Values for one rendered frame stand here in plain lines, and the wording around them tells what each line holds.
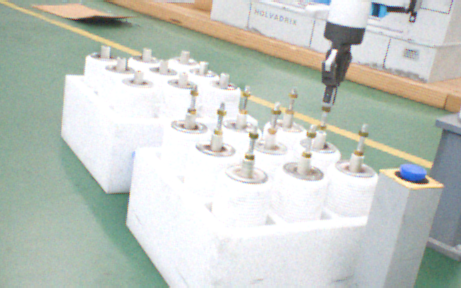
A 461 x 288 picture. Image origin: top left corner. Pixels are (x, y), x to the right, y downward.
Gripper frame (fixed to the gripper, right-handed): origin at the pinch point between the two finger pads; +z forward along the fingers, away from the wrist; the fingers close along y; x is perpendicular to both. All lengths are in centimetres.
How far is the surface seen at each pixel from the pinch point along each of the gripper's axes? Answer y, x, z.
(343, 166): -7.6, -7.6, 10.6
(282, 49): 206, 86, 31
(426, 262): 19.1, -25.0, 35.9
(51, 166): -1, 65, 36
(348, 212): -11.4, -11.3, 17.6
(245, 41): 213, 111, 33
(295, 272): -23.6, -7.1, 26.3
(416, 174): -22.3, -21.8, 3.2
